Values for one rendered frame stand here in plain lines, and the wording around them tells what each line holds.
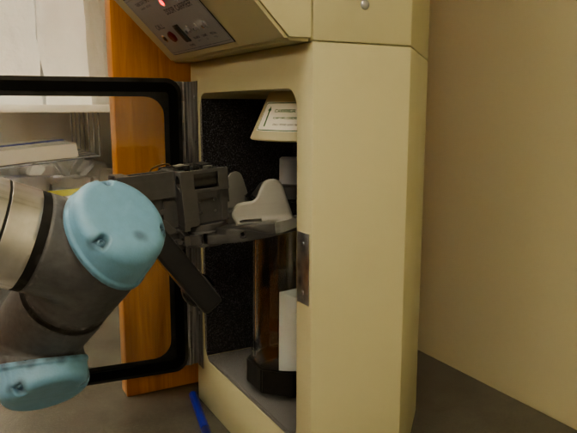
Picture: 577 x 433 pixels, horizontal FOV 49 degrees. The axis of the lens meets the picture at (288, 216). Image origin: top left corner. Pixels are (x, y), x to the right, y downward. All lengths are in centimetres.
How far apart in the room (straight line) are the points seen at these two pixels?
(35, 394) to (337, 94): 36
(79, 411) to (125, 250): 54
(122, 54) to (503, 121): 55
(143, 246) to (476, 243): 68
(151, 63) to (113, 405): 48
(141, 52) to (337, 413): 53
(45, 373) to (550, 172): 68
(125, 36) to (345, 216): 43
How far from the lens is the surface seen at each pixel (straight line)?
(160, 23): 78
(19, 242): 46
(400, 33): 64
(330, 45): 60
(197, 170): 65
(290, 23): 58
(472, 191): 104
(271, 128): 70
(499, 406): 98
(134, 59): 91
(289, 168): 72
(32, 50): 190
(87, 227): 45
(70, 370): 56
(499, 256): 102
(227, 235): 66
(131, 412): 94
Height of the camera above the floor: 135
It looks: 10 degrees down
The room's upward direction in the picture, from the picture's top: straight up
